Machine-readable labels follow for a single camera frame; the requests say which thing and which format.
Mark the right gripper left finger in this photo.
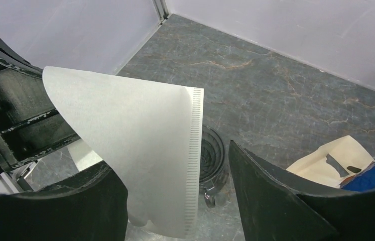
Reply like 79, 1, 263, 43
0, 161, 128, 240

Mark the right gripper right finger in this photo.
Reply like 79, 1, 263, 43
228, 141, 375, 240

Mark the dark transparent coffee dripper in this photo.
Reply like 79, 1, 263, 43
199, 125, 229, 208

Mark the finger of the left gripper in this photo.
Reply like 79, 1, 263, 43
0, 38, 79, 174

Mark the white paper coffee filter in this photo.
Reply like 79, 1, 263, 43
42, 66, 204, 239

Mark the stack of paper filters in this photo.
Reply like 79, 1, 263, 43
287, 136, 374, 188

